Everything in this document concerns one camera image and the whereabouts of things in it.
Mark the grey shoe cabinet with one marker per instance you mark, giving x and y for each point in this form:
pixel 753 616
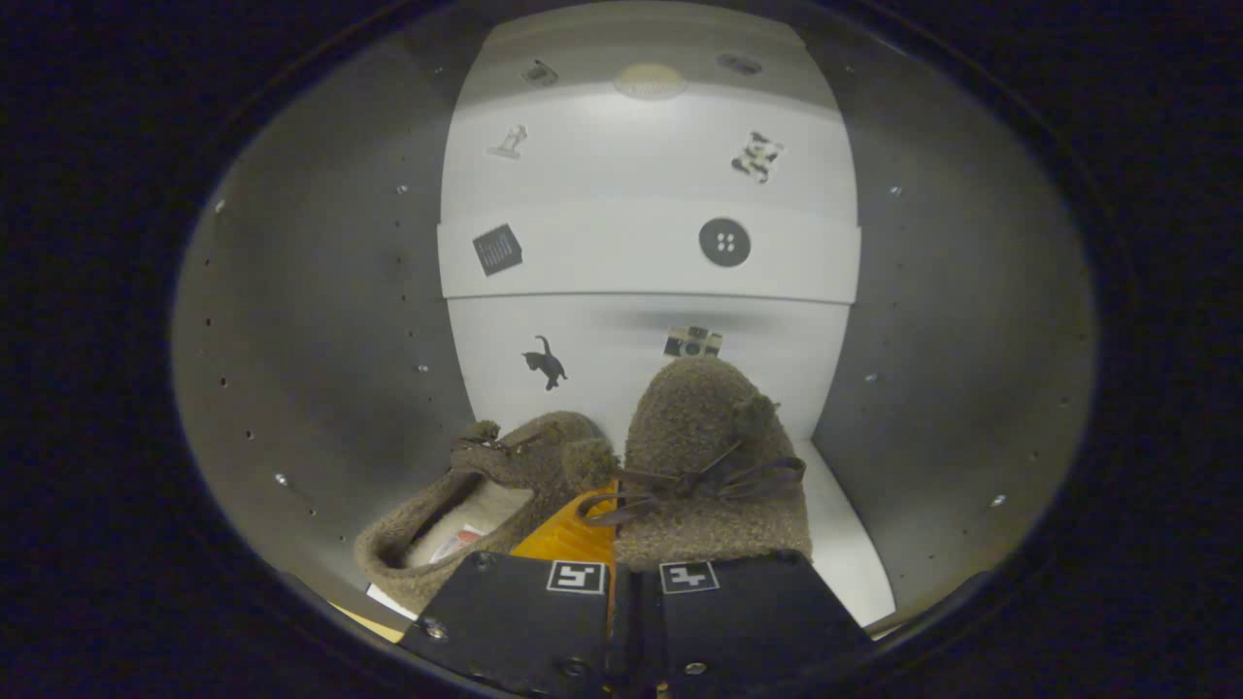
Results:
pixel 291 340

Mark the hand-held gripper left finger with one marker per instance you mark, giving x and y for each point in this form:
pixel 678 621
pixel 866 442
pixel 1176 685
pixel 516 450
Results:
pixel 515 621

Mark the brown fluffy shoe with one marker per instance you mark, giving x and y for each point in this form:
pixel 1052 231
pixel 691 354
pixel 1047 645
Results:
pixel 689 417
pixel 534 447

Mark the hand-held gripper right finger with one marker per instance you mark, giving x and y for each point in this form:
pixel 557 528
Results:
pixel 748 621

